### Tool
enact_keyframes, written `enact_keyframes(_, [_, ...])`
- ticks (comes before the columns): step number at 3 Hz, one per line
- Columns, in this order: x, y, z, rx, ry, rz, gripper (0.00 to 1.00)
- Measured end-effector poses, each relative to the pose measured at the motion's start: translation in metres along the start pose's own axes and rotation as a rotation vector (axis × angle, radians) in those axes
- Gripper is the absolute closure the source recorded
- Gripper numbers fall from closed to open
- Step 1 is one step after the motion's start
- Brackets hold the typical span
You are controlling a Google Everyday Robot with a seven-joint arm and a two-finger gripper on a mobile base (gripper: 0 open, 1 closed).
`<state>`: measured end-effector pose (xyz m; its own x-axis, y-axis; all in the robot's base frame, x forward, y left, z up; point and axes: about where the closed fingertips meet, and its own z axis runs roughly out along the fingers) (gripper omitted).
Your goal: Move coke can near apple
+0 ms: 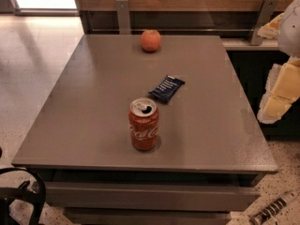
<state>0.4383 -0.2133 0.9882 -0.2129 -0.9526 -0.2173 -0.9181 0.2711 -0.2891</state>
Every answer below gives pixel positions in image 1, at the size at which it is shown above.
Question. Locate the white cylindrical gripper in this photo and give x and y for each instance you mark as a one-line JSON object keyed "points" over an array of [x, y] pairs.
{"points": [[291, 32]]}

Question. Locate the red coca-cola can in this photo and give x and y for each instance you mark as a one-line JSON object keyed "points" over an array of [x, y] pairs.
{"points": [[143, 119]]}

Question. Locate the red apple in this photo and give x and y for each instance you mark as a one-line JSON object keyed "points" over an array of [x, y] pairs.
{"points": [[150, 40]]}

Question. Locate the grey metal shelf ledge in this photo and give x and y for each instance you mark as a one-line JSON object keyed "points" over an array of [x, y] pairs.
{"points": [[244, 45]]}

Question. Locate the dark blue snack bar wrapper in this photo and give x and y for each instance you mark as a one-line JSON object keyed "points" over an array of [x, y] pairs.
{"points": [[166, 89]]}

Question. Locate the grey table with drawers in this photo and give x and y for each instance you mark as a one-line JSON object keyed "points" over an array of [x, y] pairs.
{"points": [[128, 137]]}

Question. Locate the striped cylindrical floor object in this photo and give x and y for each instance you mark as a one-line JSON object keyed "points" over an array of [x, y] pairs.
{"points": [[270, 211]]}

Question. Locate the right metal wall bracket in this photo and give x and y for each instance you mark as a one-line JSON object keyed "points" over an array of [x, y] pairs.
{"points": [[266, 10]]}

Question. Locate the metal wall bracket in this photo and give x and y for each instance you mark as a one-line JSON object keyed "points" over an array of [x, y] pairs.
{"points": [[266, 10], [123, 17]]}

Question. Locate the left metal wall bracket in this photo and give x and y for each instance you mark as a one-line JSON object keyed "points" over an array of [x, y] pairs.
{"points": [[123, 17]]}

